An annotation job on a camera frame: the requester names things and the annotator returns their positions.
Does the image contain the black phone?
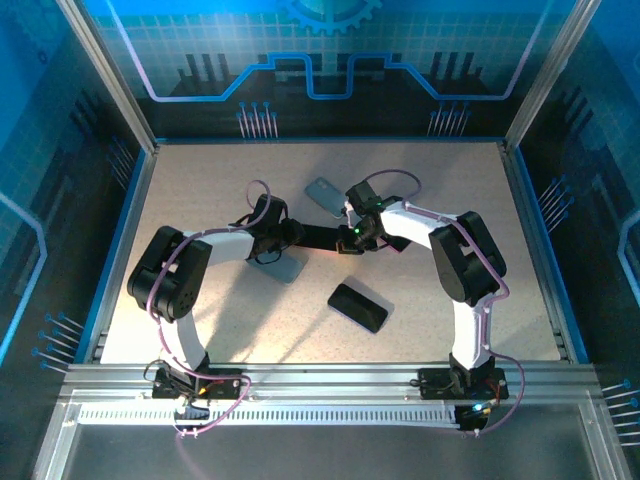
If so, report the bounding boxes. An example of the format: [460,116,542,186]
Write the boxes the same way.
[298,223,346,252]
[327,281,395,335]

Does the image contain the pale blue phone case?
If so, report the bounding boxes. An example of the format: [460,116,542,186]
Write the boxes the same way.
[248,252,305,286]

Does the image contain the teal grey phone case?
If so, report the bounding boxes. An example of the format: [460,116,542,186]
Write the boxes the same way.
[304,176,351,219]

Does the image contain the blue table edge strip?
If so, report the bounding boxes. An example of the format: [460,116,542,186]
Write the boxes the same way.
[513,144,590,364]
[155,136,505,147]
[73,147,151,362]

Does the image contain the aluminium front beam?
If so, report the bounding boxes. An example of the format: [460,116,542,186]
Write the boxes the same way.
[58,362,601,407]

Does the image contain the grey front panel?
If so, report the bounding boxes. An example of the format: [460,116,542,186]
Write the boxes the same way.
[62,423,594,480]

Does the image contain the black controller board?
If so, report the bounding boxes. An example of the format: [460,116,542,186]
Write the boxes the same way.
[457,402,495,436]

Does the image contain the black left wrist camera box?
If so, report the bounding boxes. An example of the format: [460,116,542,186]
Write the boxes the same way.
[247,193,290,226]

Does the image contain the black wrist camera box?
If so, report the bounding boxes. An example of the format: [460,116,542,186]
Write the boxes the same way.
[344,180,386,215]
[247,193,290,226]

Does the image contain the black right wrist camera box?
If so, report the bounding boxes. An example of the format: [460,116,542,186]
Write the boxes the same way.
[344,180,386,215]

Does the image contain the aluminium side rail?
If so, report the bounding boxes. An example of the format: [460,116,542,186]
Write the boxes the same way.
[85,146,160,364]
[499,141,575,364]

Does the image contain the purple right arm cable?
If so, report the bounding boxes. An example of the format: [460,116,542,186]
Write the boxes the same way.
[363,168,525,437]

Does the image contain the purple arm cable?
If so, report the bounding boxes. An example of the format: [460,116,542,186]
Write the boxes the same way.
[147,178,252,441]
[363,168,525,437]

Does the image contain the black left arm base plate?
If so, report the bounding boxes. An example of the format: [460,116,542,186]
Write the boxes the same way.
[151,367,253,401]

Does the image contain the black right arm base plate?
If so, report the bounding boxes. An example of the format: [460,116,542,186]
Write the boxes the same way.
[417,367,507,401]

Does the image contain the white slotted cable duct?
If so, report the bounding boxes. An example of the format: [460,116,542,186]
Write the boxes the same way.
[77,403,464,427]

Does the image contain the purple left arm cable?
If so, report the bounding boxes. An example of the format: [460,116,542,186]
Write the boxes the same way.
[147,178,252,441]

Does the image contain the aluminium frame post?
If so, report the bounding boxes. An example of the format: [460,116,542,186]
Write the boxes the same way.
[55,0,160,154]
[503,0,599,151]

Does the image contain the aluminium lower frame bar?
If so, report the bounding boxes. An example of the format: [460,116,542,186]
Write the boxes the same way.
[30,403,85,480]
[579,402,632,480]

